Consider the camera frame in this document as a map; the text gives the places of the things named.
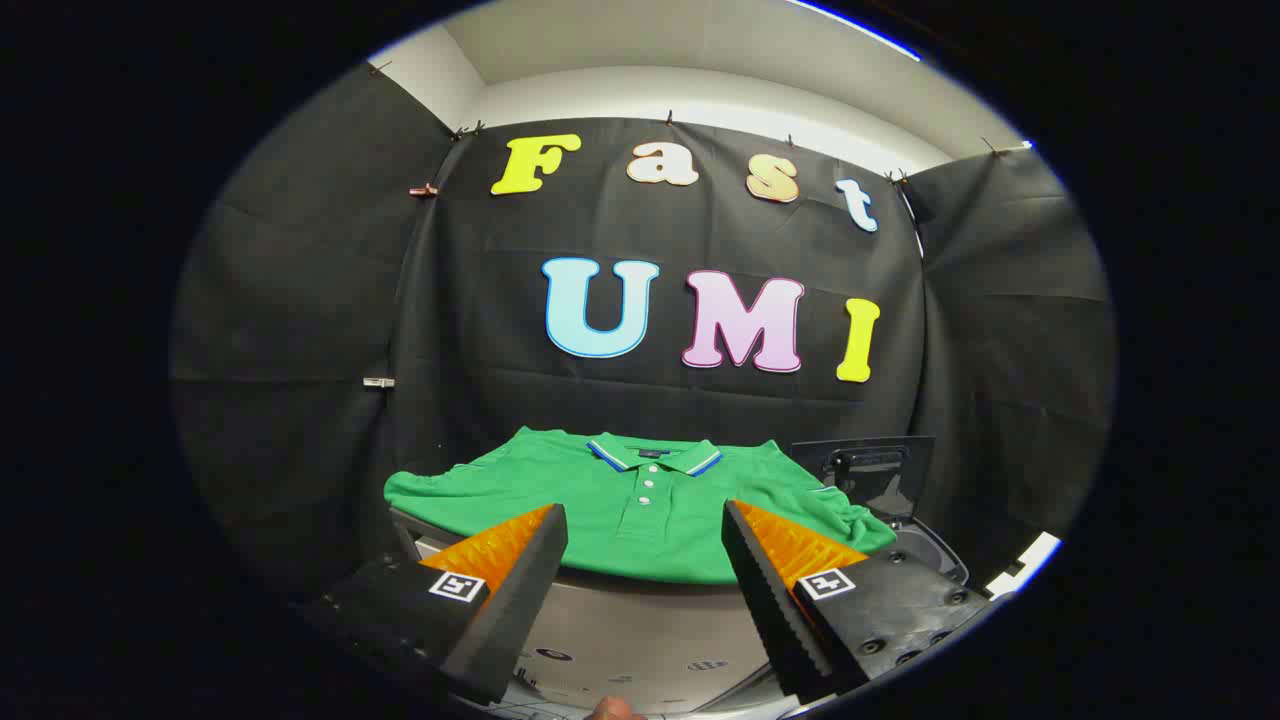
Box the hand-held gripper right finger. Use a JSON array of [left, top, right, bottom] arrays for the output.
[[722, 500, 991, 701]]

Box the green polo shirt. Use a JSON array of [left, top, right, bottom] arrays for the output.
[[384, 427, 898, 586]]

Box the row of small black clips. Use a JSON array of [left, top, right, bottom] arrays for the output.
[[365, 60, 1031, 186]]

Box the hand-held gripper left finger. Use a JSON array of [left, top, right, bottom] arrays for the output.
[[298, 503, 569, 706]]

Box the black backdrop cloth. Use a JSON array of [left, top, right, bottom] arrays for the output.
[[170, 60, 1116, 601]]

